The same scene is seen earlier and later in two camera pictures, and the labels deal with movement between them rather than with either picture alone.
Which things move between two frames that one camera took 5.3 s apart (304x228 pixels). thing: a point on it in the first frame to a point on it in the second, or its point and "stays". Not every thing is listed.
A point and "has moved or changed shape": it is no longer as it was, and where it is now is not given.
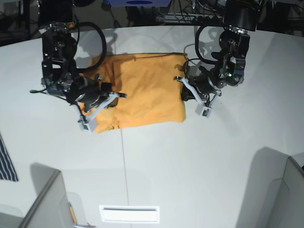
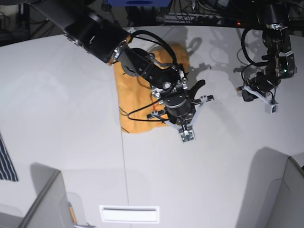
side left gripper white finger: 89,124 to 187,132
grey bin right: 274,196 stays
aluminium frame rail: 190,18 stays
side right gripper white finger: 201,108 to 270,106
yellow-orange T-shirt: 153,83 has moved or changed shape
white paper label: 129,213 stays
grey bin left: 52,207 stays
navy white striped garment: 7,169 stays
